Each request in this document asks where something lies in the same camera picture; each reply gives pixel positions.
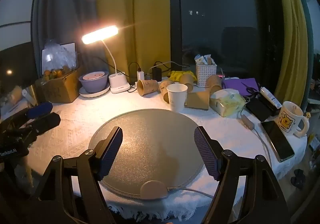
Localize yellow curtain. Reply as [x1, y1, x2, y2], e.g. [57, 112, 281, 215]
[271, 0, 309, 110]
[94, 0, 176, 75]

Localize cardboard box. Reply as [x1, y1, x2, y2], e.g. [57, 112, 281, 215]
[35, 67, 83, 104]

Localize clear plastic bag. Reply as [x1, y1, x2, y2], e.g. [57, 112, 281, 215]
[42, 39, 78, 73]

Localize white plastic basket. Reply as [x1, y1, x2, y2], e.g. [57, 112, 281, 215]
[195, 60, 217, 88]

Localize yellow packet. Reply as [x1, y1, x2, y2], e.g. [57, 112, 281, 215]
[169, 70, 196, 81]

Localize white desk lamp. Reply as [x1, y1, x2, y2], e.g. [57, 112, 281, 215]
[81, 25, 131, 94]

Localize white mug bear print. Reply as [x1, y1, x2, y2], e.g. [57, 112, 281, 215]
[277, 101, 310, 138]

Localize beige mat controller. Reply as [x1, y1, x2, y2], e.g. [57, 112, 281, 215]
[140, 180, 167, 200]

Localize bunch of sachets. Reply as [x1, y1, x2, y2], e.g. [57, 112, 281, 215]
[194, 54, 213, 66]

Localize pink bowl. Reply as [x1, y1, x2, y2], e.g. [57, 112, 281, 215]
[82, 72, 106, 81]

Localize white tube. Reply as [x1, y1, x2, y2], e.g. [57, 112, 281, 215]
[260, 87, 283, 110]

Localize purple notebook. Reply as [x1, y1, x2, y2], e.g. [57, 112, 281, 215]
[223, 78, 259, 96]

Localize black scissors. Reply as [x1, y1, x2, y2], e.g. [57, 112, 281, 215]
[241, 82, 258, 95]

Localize round grey heating mat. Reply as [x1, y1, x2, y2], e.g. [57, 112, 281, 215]
[89, 109, 206, 200]

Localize black smartphone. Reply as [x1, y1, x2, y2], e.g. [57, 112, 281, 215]
[260, 120, 296, 163]

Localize grey curtain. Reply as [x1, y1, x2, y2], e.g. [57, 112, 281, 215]
[31, 0, 101, 78]

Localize grey cable adapter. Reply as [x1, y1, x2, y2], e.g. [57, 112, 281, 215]
[240, 114, 256, 130]

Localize black wallet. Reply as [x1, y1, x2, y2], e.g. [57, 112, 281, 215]
[246, 97, 272, 122]

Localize yellow tissue pack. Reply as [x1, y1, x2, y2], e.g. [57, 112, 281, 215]
[209, 88, 247, 117]

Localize white plate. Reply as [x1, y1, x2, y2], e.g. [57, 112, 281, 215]
[79, 82, 111, 99]

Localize purple bowl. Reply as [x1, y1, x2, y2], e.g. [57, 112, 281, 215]
[78, 71, 110, 94]

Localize white paper cup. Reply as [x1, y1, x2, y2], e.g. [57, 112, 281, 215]
[166, 84, 188, 113]

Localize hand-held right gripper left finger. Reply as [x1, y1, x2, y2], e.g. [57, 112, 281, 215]
[31, 126, 123, 224]

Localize white mat cable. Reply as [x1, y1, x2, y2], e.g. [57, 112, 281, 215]
[165, 185, 216, 199]

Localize black charger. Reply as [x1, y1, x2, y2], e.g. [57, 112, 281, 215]
[152, 67, 163, 82]

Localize pile of small oranges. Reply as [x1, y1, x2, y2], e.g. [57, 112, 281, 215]
[42, 65, 72, 81]

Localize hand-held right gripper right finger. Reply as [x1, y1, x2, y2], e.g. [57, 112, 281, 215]
[194, 126, 292, 224]

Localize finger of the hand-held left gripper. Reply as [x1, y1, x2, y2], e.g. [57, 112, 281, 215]
[15, 112, 61, 137]
[4, 102, 53, 125]

